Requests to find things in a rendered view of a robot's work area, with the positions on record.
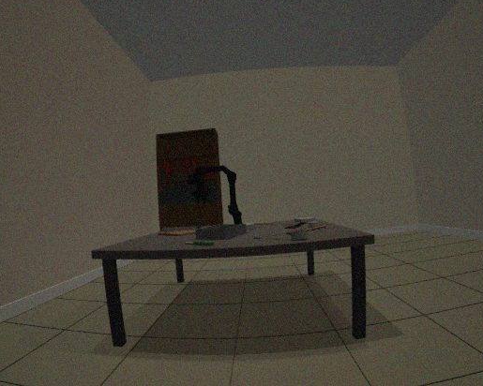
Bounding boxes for grey long-handled spoon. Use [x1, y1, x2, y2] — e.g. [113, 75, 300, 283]
[289, 229, 308, 240]

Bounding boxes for wooden board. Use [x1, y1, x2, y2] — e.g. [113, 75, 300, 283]
[159, 230, 196, 236]

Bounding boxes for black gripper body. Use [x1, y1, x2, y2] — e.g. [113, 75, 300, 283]
[192, 184, 210, 196]

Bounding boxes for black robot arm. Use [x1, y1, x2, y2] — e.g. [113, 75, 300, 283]
[187, 165, 242, 225]

